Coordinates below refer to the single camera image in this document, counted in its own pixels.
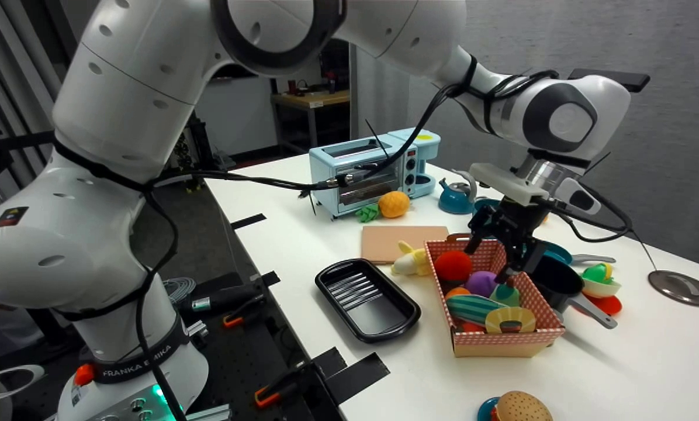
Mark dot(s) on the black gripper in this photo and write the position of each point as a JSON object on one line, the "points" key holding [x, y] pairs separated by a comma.
{"points": [[519, 222]]}

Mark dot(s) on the green toy pepper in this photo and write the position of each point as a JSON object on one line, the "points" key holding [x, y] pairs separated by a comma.
{"points": [[508, 295]]}

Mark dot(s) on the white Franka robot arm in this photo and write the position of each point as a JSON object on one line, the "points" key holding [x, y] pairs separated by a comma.
{"points": [[129, 95]]}

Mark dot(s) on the red checkered basket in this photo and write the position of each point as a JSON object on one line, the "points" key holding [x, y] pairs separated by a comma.
{"points": [[502, 342]]}

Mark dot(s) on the black ribbed tray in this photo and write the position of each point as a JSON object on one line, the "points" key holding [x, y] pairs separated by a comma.
{"points": [[368, 300]]}

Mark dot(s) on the purple toy vegetable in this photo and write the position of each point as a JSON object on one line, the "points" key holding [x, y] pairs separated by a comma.
{"points": [[481, 283]]}

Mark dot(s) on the red toy tomato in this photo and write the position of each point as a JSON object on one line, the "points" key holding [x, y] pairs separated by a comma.
{"points": [[453, 268]]}

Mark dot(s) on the orange toy piece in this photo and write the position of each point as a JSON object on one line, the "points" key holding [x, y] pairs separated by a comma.
{"points": [[456, 294]]}

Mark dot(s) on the black toy frying pan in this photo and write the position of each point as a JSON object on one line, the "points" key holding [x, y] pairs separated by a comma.
{"points": [[560, 281]]}

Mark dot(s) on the striped toy watermelon slice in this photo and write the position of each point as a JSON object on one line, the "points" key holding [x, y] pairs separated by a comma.
{"points": [[472, 309]]}

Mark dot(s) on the yellow toy pineapple slice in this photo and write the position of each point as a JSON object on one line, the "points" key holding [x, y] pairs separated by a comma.
{"points": [[512, 319]]}

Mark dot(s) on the small red toy piece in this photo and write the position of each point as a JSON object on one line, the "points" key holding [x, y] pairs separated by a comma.
{"points": [[471, 329]]}

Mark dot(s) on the yellow toy banana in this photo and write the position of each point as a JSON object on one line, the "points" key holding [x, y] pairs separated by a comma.
{"points": [[410, 262]]}

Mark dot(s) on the green yellow toy vegetable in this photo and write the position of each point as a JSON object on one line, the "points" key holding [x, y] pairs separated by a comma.
{"points": [[597, 272]]}

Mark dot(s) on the white toy bowl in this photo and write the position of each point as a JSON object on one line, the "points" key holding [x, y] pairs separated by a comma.
{"points": [[602, 290]]}

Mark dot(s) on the large orange toy fruit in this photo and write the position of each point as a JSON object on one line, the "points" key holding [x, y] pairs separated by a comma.
{"points": [[396, 205]]}

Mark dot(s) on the tan cutting board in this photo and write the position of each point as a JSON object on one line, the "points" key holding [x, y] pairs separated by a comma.
{"points": [[385, 240]]}

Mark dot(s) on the red toy plate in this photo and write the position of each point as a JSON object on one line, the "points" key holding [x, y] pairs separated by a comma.
{"points": [[609, 304]]}

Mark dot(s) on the green leafy toy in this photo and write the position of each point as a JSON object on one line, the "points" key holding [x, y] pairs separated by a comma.
{"points": [[368, 211]]}

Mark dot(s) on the toy burger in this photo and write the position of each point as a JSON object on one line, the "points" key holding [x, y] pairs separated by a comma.
{"points": [[523, 408]]}

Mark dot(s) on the teal toy plate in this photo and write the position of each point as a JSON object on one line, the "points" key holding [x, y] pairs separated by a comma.
{"points": [[486, 410]]}

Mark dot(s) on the light blue toaster oven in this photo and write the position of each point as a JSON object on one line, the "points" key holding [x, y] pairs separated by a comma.
{"points": [[348, 155]]}

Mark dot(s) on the round metal table grommet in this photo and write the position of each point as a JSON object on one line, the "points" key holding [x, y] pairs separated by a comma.
{"points": [[682, 289]]}

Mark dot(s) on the black tape strip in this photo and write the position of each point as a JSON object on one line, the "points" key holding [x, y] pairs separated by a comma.
{"points": [[350, 377], [267, 280], [249, 221]]}

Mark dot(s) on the wooden top desk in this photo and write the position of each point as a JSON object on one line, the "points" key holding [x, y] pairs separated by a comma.
{"points": [[314, 98]]}

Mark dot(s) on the black clamp orange tip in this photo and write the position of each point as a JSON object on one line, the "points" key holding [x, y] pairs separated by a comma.
{"points": [[235, 319], [274, 392]]}

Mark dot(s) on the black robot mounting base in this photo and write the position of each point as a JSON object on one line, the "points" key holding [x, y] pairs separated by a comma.
{"points": [[232, 358]]}

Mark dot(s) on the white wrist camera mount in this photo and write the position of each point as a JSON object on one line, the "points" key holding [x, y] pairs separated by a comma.
{"points": [[512, 185]]}

